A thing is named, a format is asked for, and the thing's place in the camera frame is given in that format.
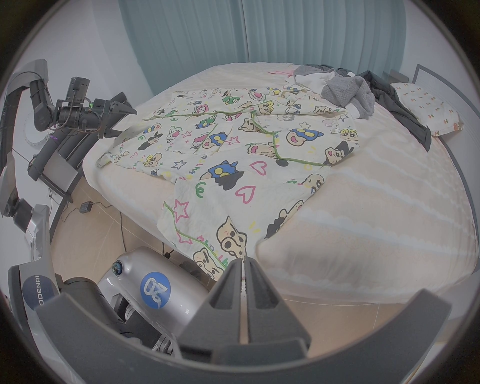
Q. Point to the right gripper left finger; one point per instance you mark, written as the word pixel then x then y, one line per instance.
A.
pixel 221 318

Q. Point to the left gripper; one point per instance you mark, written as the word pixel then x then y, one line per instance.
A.
pixel 82 118

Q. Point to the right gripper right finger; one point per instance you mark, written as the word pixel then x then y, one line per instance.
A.
pixel 270 318

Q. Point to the white printed pyjama top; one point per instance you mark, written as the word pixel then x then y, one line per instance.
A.
pixel 225 157

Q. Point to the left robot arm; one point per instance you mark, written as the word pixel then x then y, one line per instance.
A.
pixel 37 112

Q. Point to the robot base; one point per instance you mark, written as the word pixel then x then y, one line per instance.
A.
pixel 150 270

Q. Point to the dark chest of drawers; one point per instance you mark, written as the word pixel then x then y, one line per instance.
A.
pixel 75 157

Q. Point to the dark dressing table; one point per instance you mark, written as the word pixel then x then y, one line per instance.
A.
pixel 60 174

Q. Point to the round white framed mirror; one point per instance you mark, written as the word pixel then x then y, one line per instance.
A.
pixel 32 140

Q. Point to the black power adapter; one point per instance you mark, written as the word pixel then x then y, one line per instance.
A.
pixel 87 207

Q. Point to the blue-green curtain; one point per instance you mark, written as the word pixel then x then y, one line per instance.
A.
pixel 180 37
pixel 322 30

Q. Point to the bed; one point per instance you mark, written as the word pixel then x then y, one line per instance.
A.
pixel 375 210

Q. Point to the pink garment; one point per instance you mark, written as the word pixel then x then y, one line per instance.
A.
pixel 288 71

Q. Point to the dark grey garment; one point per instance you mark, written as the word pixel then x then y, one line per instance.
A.
pixel 311 68

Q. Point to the grey and white garment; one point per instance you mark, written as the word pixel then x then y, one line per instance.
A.
pixel 348 93

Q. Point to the black garment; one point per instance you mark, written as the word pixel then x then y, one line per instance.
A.
pixel 397 108

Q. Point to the white printed pillow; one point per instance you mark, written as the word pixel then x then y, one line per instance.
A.
pixel 423 105

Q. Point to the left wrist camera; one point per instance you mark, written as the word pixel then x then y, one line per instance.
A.
pixel 77 90

